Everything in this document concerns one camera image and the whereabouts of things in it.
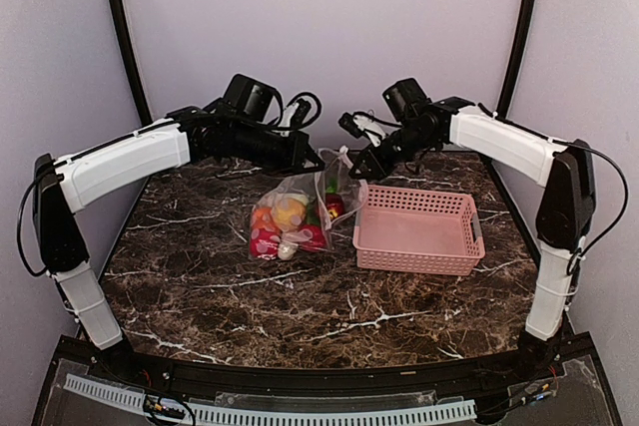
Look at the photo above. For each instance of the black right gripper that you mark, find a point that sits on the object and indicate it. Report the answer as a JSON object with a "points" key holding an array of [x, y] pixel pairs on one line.
{"points": [[379, 167]]}

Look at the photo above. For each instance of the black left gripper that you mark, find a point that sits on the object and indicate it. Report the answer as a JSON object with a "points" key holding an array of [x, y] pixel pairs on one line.
{"points": [[295, 162]]}

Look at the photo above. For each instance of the orange toy fruit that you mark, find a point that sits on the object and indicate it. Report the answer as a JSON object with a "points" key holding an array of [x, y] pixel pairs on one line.
{"points": [[262, 219]]}

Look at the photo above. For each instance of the dark purple toy vegetable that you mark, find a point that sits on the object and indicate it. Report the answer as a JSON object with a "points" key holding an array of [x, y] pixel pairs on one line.
{"points": [[334, 205]]}

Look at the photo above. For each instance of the yellow toy pear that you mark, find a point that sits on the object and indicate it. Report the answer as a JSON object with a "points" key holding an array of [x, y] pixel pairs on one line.
{"points": [[289, 211]]}

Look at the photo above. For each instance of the clear zip top bag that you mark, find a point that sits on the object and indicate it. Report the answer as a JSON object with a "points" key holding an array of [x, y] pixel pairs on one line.
{"points": [[336, 162]]}

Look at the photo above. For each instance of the red toy apple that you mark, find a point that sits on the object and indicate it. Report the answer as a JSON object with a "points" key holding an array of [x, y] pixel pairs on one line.
{"points": [[264, 244]]}

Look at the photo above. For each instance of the white toy cabbage with leaves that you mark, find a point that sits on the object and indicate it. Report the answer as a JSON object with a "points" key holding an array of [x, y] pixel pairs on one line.
{"points": [[287, 250]]}

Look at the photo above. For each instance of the red toy pomegranate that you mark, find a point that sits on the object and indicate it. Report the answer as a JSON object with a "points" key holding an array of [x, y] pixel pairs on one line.
{"points": [[311, 238]]}

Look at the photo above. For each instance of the white toy radish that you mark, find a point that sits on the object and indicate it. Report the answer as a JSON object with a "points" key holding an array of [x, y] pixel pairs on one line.
{"points": [[316, 213]]}

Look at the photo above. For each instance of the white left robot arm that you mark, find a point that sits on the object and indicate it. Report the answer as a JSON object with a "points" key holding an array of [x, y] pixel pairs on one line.
{"points": [[64, 188]]}

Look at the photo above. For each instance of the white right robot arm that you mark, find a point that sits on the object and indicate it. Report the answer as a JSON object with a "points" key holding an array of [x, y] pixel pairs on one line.
{"points": [[565, 173]]}

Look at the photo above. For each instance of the pink perforated plastic basket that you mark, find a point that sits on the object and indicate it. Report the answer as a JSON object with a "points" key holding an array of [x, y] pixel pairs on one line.
{"points": [[418, 231]]}

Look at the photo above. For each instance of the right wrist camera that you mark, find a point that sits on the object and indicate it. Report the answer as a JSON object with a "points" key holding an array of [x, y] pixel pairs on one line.
{"points": [[405, 99]]}

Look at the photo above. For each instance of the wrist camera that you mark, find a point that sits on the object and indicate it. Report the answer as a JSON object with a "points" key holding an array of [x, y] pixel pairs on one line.
{"points": [[249, 97], [405, 99]]}

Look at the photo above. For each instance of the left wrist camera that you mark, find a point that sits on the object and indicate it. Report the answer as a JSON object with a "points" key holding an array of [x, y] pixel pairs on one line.
{"points": [[249, 97]]}

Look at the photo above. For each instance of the black corner frame post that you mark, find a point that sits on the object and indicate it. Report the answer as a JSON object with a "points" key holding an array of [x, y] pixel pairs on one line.
{"points": [[128, 57]]}

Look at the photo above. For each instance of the black right corner post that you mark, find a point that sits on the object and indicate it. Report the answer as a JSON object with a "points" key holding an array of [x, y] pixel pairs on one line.
{"points": [[516, 56]]}

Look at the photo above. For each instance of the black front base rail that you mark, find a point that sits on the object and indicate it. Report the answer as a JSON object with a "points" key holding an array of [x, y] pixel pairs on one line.
{"points": [[569, 387]]}

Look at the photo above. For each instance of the white slotted cable duct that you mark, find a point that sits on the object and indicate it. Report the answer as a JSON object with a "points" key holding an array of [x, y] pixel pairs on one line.
{"points": [[246, 409]]}

